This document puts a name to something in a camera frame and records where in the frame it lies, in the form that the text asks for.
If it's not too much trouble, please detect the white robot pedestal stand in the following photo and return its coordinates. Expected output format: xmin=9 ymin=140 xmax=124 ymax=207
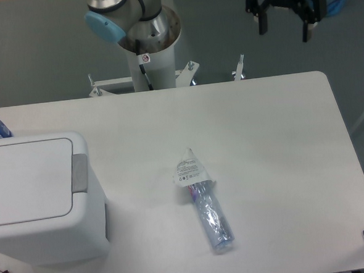
xmin=85 ymin=6 xmax=200 ymax=92

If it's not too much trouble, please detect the white trash can lid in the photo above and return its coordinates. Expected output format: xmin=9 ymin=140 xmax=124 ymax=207
xmin=0 ymin=138 xmax=73 ymax=225

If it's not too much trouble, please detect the black cable on pedestal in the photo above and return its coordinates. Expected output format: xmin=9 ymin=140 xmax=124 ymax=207
xmin=134 ymin=38 xmax=154 ymax=92

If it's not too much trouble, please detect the crushed clear plastic wrapper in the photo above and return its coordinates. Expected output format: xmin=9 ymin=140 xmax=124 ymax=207
xmin=173 ymin=147 xmax=234 ymax=254

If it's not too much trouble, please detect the white trash can body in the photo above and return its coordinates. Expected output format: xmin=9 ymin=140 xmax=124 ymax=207
xmin=0 ymin=132 xmax=110 ymax=266

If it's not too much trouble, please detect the grey lid push button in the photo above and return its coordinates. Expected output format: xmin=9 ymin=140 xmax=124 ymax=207
xmin=72 ymin=154 xmax=88 ymax=193

